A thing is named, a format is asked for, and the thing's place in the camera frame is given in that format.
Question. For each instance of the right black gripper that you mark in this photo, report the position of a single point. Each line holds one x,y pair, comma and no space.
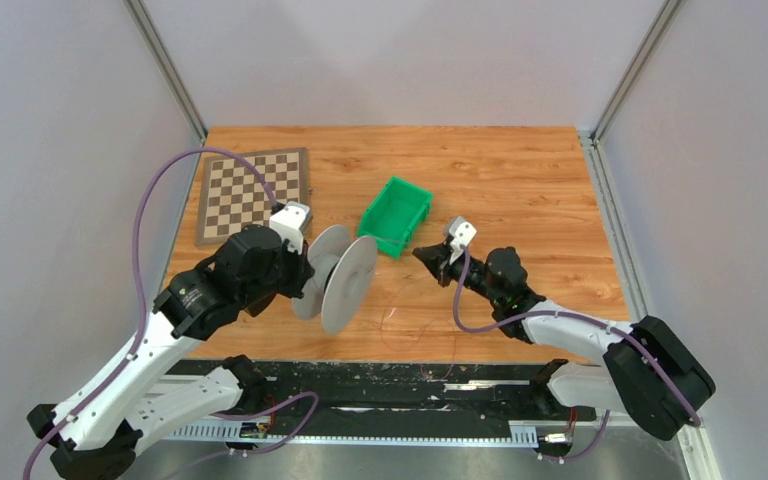
434,257

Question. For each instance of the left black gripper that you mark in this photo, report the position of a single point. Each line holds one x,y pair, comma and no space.
303,271

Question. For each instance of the grey cable spool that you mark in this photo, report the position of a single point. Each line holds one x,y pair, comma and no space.
344,269

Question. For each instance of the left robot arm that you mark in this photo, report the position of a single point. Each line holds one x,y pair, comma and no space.
99,432

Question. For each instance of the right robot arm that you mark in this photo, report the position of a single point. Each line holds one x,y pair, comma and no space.
641,368

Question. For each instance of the green plastic bin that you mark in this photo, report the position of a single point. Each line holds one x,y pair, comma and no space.
394,216

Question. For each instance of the wooden chessboard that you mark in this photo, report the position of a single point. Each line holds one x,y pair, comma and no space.
231,196

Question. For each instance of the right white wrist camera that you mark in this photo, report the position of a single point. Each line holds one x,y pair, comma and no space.
459,234

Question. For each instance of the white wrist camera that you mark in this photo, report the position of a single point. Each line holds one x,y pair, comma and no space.
290,221
459,234

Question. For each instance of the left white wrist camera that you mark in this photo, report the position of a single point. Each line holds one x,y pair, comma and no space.
290,221

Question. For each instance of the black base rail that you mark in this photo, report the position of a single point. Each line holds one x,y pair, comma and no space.
351,399

